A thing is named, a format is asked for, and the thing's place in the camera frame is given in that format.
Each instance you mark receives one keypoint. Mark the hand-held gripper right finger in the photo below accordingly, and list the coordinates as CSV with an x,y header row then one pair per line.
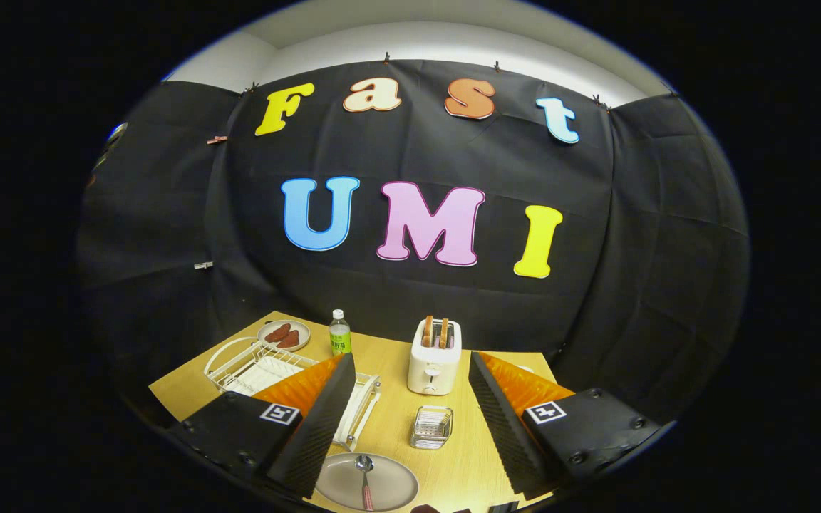
x,y
492,420

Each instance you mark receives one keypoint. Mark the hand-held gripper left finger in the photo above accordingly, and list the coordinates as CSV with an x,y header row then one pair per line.
x,y
325,420

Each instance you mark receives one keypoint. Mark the large grey plate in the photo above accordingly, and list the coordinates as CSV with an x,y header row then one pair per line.
x,y
396,484

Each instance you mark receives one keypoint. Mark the small grey plate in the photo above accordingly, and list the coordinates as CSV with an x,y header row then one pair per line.
x,y
303,329

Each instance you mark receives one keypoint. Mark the white toaster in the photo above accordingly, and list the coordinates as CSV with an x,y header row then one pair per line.
x,y
433,374

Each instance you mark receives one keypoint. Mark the green label drink bottle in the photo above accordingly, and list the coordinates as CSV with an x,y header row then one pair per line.
x,y
340,338

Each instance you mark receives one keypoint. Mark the brown meat piece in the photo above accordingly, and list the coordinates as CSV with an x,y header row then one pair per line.
x,y
277,333
288,339

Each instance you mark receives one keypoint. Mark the toast slice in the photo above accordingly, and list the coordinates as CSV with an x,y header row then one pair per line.
x,y
444,333
427,331

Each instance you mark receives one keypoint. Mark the black backdrop cloth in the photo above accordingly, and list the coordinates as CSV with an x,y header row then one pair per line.
x,y
631,214

